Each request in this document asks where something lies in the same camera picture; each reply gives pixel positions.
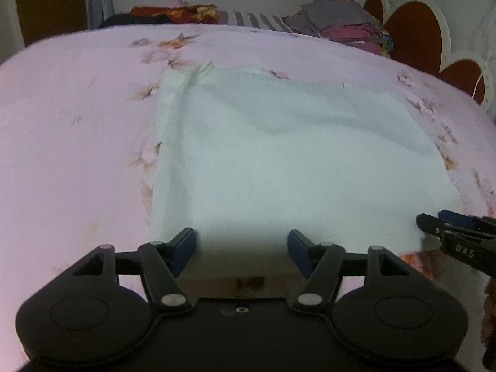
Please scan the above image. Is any black cloth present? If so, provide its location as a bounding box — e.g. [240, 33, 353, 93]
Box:
[99, 13, 168, 29]

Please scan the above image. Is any pink floral bed sheet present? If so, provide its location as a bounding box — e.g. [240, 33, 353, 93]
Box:
[0, 23, 496, 369]

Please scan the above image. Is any white towel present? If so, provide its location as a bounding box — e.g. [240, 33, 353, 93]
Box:
[149, 62, 463, 280]

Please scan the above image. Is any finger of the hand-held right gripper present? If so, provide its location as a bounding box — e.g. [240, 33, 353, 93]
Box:
[416, 212, 496, 238]
[439, 209, 496, 234]

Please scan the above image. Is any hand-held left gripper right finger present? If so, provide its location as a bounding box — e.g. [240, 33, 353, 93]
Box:
[287, 230, 415, 312]

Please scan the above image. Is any colourful patterned cloth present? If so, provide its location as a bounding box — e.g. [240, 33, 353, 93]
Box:
[378, 29, 394, 54]

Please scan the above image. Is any red and white headboard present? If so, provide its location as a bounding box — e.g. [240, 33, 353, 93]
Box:
[364, 0, 496, 117]

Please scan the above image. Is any grey striped cloth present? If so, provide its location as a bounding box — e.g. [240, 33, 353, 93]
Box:
[217, 11, 292, 32]

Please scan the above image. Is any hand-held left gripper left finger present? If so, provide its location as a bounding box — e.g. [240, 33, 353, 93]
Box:
[72, 227, 194, 312]

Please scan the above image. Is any magenta folded garment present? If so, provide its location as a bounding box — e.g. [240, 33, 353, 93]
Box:
[318, 23, 383, 54]

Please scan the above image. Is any person's right hand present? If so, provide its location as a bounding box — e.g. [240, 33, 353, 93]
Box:
[481, 277, 496, 357]

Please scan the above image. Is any brown wooden door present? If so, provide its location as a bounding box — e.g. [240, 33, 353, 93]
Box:
[15, 0, 88, 47]

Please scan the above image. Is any red floral blanket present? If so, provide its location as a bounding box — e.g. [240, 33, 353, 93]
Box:
[130, 5, 218, 26]

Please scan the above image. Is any pile of folded clothes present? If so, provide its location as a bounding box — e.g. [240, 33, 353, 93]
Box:
[284, 0, 385, 36]

